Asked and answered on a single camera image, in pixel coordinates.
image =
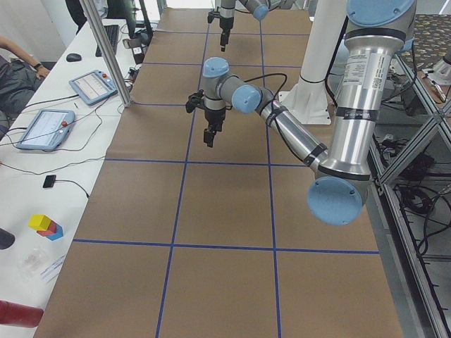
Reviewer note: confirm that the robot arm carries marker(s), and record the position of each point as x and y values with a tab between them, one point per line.
226	14
337	153

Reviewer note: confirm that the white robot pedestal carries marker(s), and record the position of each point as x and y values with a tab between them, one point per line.
308	99

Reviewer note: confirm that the near teach pendant tablet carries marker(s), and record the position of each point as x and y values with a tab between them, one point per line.
48	129

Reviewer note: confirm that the yellow block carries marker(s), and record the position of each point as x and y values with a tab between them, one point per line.
39	222

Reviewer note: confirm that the red cylinder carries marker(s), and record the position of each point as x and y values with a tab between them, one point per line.
15	314

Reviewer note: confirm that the small black device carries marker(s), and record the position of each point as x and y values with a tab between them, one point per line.
49	181

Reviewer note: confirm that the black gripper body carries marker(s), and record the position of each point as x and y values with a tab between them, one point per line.
214	116
225	25

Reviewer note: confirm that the black keyboard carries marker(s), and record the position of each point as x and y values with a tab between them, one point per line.
112	33

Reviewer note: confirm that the clear plastic bag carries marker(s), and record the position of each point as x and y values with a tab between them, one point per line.
30	264

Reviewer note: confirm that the red block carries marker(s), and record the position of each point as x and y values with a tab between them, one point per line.
50	231

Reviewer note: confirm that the far teach pendant tablet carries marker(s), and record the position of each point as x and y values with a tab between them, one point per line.
93	87

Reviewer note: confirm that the blue block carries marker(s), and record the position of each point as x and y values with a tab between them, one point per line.
57	235

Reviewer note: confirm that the aluminium frame post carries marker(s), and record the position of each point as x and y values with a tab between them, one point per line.
106	50

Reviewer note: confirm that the teach pendant tablet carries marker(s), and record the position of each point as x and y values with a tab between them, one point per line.
48	129
93	87

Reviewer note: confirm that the seated person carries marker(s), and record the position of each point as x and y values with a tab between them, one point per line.
19	81

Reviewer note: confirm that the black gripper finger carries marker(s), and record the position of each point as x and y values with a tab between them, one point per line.
224	39
209	135

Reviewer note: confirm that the black computer mouse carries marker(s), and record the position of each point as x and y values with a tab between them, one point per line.
73	57

